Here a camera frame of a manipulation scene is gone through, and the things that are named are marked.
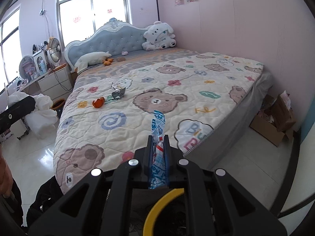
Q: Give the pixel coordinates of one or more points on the white goose plush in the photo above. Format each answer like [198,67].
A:
[92,58]

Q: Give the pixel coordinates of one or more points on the round standing fan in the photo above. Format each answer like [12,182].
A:
[54,51]

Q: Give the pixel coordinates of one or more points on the white suitcase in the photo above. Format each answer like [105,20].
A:
[19,129]

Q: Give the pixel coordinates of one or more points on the white drawer cabinet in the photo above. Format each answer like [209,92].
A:
[57,85]

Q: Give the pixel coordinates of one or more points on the yellow rimmed trash bin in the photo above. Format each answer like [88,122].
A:
[151,218]

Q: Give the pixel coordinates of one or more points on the white plush bear toy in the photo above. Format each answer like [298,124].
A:
[159,36]

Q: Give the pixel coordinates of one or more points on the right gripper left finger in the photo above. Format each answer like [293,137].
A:
[100,203]

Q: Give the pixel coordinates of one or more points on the orange peel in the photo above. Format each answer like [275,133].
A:
[98,103]

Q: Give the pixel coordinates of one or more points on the white desk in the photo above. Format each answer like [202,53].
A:
[24,85]

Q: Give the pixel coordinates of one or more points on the blue white candy wrapper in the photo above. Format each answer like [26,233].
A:
[157,171]

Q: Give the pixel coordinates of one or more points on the blue tufted headboard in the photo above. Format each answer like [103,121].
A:
[113,37]

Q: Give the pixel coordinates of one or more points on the person left hand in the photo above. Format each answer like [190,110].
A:
[6,179]

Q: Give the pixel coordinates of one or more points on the cardboard box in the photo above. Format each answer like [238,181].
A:
[275,119]

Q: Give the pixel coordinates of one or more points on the silver green foil wrapper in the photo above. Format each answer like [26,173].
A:
[118,93]

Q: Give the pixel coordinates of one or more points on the bear pattern quilt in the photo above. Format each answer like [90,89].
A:
[195,93]

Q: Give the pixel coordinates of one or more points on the round vanity mirror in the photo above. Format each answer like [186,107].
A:
[26,67]

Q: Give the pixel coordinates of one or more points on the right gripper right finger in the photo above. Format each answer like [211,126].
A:
[213,202]

